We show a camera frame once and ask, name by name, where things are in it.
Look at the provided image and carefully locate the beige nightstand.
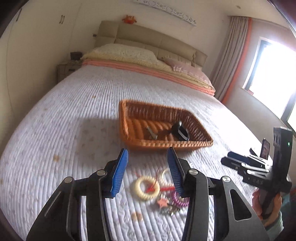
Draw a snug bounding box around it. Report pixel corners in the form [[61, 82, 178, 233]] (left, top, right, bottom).
[[57, 61, 82, 83]]

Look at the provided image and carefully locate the pink pillow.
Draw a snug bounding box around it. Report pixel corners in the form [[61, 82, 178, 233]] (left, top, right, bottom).
[[164, 57, 210, 82]]

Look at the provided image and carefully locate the black smartwatch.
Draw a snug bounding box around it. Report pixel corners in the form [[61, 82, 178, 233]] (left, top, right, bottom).
[[171, 121, 190, 141]]

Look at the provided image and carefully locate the bright window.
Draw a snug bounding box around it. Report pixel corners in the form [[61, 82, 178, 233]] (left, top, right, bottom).
[[244, 38, 295, 130]]

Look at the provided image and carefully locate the gold pendant charm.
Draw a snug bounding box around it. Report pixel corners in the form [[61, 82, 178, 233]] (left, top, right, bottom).
[[160, 204, 181, 216]]

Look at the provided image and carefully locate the silver metal hair clip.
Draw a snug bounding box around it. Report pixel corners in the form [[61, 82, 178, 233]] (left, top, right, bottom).
[[147, 126, 158, 140]]

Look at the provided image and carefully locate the red tassel cord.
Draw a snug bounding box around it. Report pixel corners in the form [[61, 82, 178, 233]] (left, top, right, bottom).
[[146, 168, 176, 194]]

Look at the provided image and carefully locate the pink star charm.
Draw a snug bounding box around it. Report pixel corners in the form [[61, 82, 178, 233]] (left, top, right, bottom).
[[157, 198, 168, 208]]

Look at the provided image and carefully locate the orange plush toy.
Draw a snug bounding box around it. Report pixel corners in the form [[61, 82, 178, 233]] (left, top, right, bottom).
[[122, 15, 137, 24]]

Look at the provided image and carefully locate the black alarm clock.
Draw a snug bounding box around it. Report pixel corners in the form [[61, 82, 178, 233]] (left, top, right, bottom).
[[70, 52, 83, 61]]

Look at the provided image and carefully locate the folded pink yellow blanket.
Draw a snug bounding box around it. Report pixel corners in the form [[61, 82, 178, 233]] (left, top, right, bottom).
[[82, 53, 215, 96]]

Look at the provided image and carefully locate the cream floral pillow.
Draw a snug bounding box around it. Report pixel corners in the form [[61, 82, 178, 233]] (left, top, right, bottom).
[[89, 44, 158, 62]]

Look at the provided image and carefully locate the right hand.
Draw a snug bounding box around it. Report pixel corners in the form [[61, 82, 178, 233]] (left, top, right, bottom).
[[252, 189, 282, 227]]

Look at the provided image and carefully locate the cream woven bangle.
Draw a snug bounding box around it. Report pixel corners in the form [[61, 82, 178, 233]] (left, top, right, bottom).
[[134, 176, 160, 201]]

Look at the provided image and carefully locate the white built-in wardrobe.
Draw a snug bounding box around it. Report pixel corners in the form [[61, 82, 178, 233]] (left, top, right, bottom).
[[1, 1, 82, 149]]

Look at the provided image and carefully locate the grey orange curtain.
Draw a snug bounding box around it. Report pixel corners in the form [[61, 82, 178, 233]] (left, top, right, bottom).
[[212, 16, 252, 104]]

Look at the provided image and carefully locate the beige padded headboard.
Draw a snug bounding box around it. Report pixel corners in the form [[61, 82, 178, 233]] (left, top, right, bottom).
[[94, 21, 207, 68]]

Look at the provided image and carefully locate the orange wicker basket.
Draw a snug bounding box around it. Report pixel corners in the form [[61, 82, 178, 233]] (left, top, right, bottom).
[[118, 99, 213, 151]]

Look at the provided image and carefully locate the white carved wall shelf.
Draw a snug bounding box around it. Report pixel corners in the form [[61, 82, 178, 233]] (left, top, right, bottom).
[[133, 0, 197, 26]]

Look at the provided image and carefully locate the white quilted bedspread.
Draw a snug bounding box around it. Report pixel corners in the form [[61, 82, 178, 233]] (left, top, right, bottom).
[[1, 65, 261, 239]]

